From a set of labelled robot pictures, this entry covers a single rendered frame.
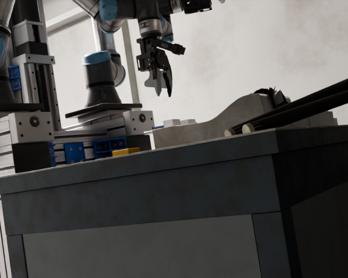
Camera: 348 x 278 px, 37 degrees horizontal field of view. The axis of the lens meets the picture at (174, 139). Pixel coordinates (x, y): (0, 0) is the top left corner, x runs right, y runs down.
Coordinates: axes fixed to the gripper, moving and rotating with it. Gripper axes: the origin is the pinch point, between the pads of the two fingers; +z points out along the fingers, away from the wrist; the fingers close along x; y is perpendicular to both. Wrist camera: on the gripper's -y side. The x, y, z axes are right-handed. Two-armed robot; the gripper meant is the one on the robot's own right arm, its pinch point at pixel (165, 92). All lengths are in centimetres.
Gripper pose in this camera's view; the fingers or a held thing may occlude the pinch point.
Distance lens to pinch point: 172.2
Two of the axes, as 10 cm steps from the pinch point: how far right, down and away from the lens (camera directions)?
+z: 1.5, 9.9, -0.5
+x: -5.1, 0.3, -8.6
